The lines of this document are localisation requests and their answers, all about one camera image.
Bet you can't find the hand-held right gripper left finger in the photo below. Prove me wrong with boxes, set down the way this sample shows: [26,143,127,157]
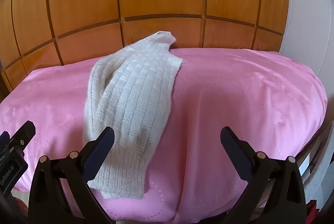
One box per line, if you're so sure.
[27,126,116,224]

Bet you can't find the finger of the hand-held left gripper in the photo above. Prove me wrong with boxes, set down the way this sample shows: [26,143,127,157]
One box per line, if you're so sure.
[0,121,36,160]

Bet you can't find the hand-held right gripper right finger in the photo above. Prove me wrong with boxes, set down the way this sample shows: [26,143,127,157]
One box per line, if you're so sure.
[220,126,307,224]

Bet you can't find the white knitted sweater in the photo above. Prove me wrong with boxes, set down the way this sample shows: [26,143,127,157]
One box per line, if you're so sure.
[83,30,185,200]

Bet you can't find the pink bedspread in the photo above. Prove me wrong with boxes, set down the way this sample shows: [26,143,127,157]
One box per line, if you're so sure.
[0,48,328,224]

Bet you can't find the wooden chair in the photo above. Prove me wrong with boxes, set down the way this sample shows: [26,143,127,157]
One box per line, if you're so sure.
[296,123,334,205]

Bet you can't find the red cloth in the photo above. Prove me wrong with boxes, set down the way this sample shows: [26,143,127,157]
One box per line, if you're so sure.
[305,202,323,224]

